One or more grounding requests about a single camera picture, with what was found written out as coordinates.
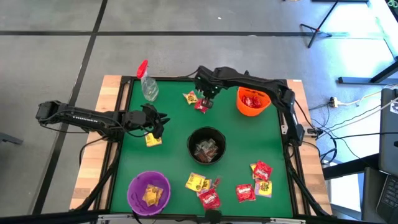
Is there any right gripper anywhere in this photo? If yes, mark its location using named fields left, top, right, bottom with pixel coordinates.
left=195, top=76, right=223, bottom=108

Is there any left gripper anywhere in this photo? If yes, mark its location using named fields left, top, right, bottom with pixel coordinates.
left=133, top=103, right=171, bottom=140

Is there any black pumpkin bucket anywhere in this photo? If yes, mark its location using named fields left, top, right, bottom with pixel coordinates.
left=186, top=126, right=227, bottom=165

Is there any clear spray bottle red nozzle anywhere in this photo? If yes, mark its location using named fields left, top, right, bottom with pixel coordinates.
left=136, top=58, right=160, bottom=103

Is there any orange pumpkin bucket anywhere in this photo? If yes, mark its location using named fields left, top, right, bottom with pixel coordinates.
left=236, top=86, right=272, bottom=118

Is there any green table mat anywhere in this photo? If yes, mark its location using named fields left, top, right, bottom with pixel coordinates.
left=110, top=80, right=295, bottom=217

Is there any purple pumpkin bucket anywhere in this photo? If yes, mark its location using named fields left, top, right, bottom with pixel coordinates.
left=126, top=170, right=172, bottom=217

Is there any small black object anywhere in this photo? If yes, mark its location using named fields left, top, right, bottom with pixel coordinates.
left=204, top=210, right=222, bottom=224

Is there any black tripod stand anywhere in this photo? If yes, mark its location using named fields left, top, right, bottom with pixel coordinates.
left=300, top=0, right=340, bottom=49

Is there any grey furniture foot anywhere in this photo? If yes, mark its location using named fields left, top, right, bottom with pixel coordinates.
left=0, top=132, right=24, bottom=146

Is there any black desk leg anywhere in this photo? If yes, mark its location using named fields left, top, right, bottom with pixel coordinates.
left=338, top=55, right=398, bottom=85

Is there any grey panel with sticker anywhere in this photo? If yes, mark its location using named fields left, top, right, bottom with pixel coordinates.
left=379, top=88, right=398, bottom=177

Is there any grey laptop keyboard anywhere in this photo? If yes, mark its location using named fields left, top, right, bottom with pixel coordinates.
left=376, top=174, right=398, bottom=224

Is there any black aluminium table frame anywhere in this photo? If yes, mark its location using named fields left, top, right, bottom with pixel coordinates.
left=70, top=74, right=333, bottom=224

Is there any silver frame bracket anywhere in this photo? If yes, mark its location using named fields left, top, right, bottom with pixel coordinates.
left=269, top=217, right=307, bottom=224
left=98, top=213, right=134, bottom=222

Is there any black floor cable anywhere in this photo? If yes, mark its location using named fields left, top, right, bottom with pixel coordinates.
left=329, top=131, right=398, bottom=141

